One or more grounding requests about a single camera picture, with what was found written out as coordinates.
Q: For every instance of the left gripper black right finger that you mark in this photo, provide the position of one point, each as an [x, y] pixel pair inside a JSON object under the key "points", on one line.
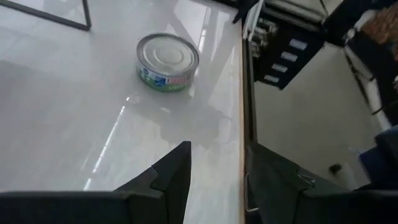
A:
{"points": [[273, 186]]}

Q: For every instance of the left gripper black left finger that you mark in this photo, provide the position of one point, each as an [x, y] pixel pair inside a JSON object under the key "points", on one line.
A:
{"points": [[168, 186]]}

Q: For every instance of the silver-lidded tuna can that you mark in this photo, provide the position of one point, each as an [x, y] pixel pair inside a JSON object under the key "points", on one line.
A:
{"points": [[168, 56]]}

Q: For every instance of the black caster wheel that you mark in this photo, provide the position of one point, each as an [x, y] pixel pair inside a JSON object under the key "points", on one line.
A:
{"points": [[335, 168]]}

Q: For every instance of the person's leg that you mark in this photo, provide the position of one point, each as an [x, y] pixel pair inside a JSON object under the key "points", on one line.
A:
{"points": [[382, 161]]}

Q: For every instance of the black labelled drawer cabinet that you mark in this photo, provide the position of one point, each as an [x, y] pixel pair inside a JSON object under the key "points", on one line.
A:
{"points": [[280, 74]]}

